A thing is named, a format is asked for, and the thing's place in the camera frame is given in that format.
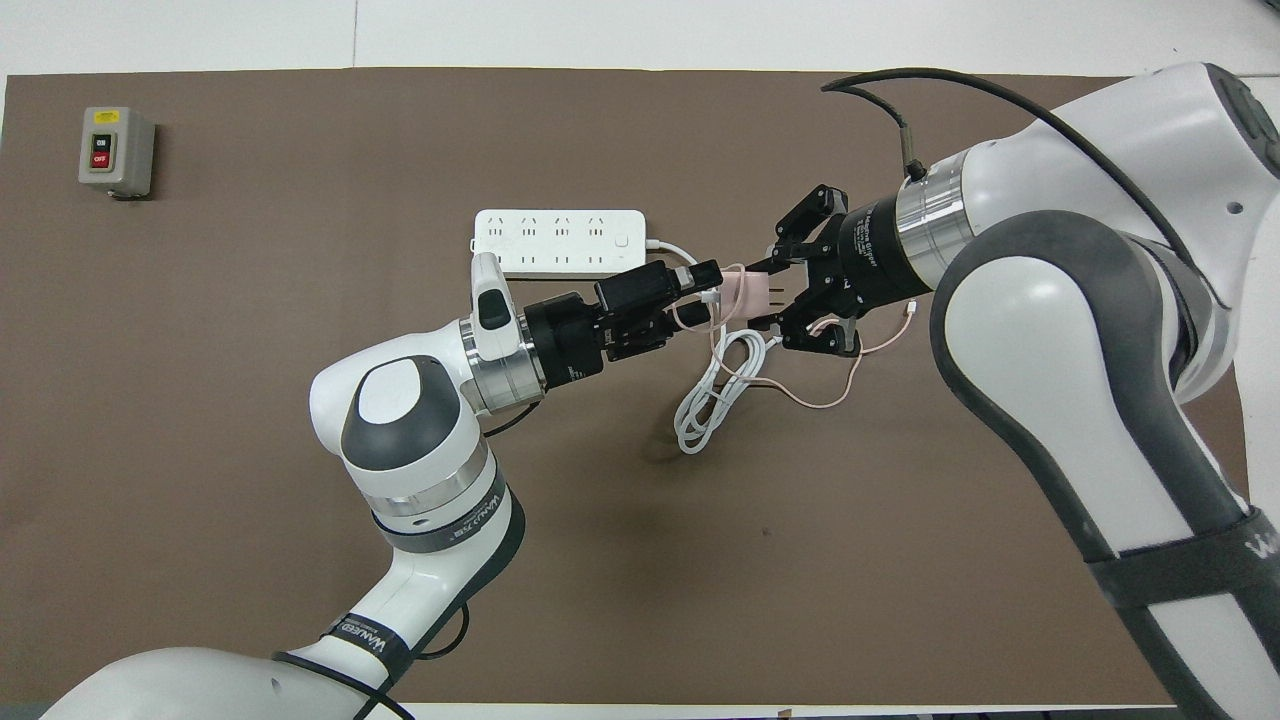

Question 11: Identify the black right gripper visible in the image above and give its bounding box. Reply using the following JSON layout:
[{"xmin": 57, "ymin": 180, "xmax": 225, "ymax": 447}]
[{"xmin": 750, "ymin": 185, "xmax": 916, "ymax": 353}]

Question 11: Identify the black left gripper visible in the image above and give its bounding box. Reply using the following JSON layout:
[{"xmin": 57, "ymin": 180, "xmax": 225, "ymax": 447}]
[{"xmin": 525, "ymin": 260, "xmax": 724, "ymax": 389}]

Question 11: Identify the pink charger adapter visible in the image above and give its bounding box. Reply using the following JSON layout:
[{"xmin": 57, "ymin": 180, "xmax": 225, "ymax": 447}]
[{"xmin": 722, "ymin": 268, "xmax": 773, "ymax": 321}]

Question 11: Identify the pink charging cable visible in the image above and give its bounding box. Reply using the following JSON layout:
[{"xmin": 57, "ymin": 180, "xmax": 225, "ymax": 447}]
[{"xmin": 670, "ymin": 290, "xmax": 919, "ymax": 409}]

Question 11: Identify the white power strip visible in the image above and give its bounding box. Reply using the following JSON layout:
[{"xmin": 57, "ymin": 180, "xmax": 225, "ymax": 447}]
[{"xmin": 472, "ymin": 208, "xmax": 648, "ymax": 280}]

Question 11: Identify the brown table mat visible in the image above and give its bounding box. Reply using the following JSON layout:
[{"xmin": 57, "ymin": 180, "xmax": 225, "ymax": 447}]
[{"xmin": 0, "ymin": 67, "xmax": 1274, "ymax": 707}]

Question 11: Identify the white power strip cord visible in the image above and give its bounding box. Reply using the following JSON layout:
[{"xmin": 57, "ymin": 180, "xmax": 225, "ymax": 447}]
[{"xmin": 645, "ymin": 238, "xmax": 791, "ymax": 456}]

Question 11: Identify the grey on-off switch box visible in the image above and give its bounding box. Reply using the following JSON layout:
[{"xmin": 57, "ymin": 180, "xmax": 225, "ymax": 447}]
[{"xmin": 78, "ymin": 106, "xmax": 157, "ymax": 200}]

